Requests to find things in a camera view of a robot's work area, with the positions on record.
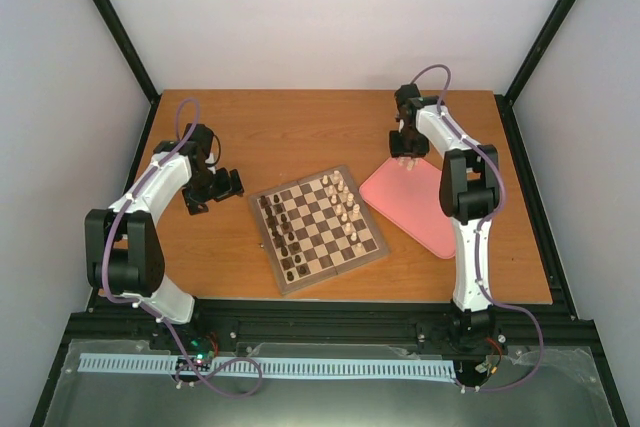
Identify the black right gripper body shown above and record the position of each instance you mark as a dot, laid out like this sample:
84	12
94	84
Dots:
411	143

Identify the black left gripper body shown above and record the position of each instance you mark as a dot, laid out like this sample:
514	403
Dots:
219	191

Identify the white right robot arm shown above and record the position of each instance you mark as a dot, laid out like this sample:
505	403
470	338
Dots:
469	194

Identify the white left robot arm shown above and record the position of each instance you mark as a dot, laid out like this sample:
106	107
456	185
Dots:
123	252

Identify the wooden chess board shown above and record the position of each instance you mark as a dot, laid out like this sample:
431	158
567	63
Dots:
326	249

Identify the pink plastic tray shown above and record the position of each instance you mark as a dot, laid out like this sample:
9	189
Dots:
410	200

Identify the black aluminium base frame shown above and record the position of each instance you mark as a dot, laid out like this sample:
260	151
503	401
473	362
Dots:
352	323

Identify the light blue cable duct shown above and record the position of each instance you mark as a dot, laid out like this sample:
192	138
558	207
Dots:
270	368

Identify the black right frame post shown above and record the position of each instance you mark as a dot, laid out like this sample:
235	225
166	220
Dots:
542	42

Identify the black frame post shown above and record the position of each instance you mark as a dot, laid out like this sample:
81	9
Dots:
542	42
124	43

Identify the black left frame post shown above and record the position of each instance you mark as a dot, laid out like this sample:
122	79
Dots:
124	43

